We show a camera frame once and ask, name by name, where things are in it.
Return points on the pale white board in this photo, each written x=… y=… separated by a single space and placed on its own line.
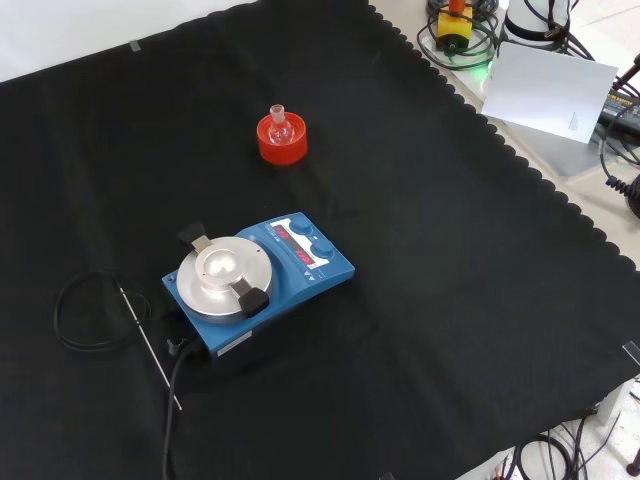
x=545 y=90

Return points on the thin metal probe rod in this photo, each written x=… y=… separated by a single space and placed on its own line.
x=150 y=347

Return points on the clear plastic clip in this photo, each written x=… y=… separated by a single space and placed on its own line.
x=134 y=46
x=633 y=353

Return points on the black bench cloth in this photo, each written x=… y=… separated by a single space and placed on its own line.
x=400 y=300

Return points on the yellow stop button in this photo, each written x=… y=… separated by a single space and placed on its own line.
x=454 y=23

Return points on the blue-base heater with steel plate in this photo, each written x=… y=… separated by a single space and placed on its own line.
x=300 y=281

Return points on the black power adapter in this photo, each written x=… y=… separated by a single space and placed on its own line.
x=620 y=111

